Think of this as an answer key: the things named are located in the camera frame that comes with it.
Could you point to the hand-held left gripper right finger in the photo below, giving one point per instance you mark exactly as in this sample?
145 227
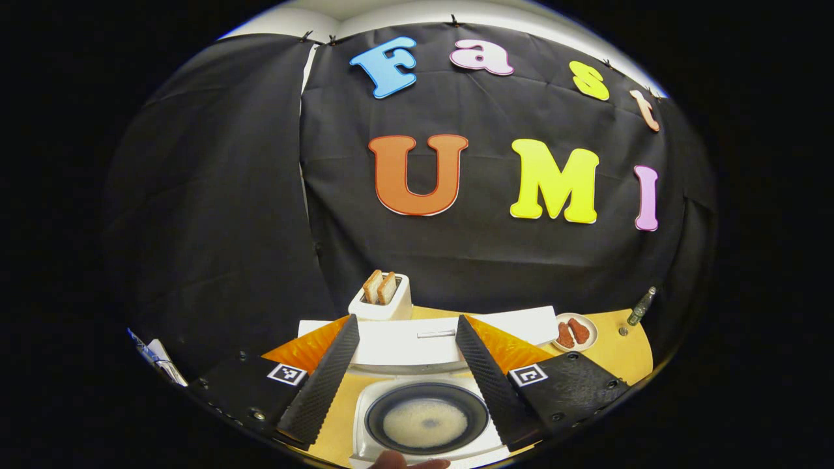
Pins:
492 391

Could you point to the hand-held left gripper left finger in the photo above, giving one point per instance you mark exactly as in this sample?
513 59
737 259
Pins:
322 391

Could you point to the white rice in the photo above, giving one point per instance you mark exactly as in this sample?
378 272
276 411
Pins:
410 417

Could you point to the white rice cooker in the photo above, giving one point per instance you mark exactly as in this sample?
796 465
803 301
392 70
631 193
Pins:
404 348

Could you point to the brown meat piece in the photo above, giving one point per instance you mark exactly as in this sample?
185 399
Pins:
578 330
565 335

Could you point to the white toaster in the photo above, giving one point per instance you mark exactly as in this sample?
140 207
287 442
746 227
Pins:
384 311

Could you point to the white round plate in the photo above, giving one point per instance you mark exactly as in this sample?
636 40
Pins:
583 347

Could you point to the toast slice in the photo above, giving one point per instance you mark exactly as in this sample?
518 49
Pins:
373 286
388 288

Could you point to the white printed sign board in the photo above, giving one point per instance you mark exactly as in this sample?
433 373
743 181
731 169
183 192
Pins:
163 365

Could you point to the clear plastic water bottle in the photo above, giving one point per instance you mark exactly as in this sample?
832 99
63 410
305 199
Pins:
641 307

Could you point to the black backdrop cloth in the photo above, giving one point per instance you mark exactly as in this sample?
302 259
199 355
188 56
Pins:
228 215

